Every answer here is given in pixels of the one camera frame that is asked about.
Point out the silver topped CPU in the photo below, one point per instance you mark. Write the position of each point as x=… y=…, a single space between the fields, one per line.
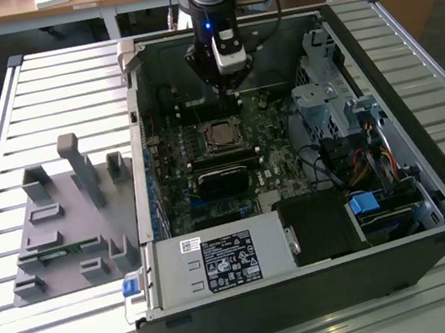
x=221 y=132

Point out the thin metal locking lever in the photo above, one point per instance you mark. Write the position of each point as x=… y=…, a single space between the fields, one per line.
x=225 y=142

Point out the black clipped RAM slot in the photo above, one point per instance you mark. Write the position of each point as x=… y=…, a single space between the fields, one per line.
x=225 y=155
x=197 y=118
x=196 y=111

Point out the CPU socket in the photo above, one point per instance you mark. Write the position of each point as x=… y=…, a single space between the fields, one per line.
x=205 y=154

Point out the silver coin battery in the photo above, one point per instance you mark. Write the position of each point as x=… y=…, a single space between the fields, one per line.
x=262 y=103

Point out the green motherboard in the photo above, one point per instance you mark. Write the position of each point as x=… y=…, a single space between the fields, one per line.
x=280 y=152

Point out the black graphics card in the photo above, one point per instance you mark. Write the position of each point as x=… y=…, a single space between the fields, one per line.
x=225 y=183

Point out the perforated metal drive cage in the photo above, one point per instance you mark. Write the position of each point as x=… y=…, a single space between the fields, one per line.
x=316 y=116

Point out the silver finned heatsink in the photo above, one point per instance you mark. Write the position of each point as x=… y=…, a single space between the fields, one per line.
x=269 y=201

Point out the black plastic shroud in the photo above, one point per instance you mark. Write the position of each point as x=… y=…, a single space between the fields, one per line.
x=318 y=227

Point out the grey parts rack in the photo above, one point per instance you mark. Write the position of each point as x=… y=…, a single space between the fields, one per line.
x=70 y=226

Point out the blue disk carrier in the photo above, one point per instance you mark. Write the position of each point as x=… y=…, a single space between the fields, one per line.
x=363 y=205

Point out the silver power supply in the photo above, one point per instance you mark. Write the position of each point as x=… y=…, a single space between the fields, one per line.
x=172 y=277

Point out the green spare RAM stick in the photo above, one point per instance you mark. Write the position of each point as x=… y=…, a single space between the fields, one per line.
x=69 y=248

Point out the blue case latch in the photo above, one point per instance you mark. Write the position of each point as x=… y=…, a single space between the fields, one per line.
x=129 y=288

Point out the black PC case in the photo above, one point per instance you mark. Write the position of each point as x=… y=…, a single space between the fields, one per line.
x=273 y=316

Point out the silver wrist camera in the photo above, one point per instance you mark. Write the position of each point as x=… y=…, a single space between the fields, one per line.
x=230 y=60

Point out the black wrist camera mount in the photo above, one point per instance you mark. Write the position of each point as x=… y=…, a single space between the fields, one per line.
x=254 y=43

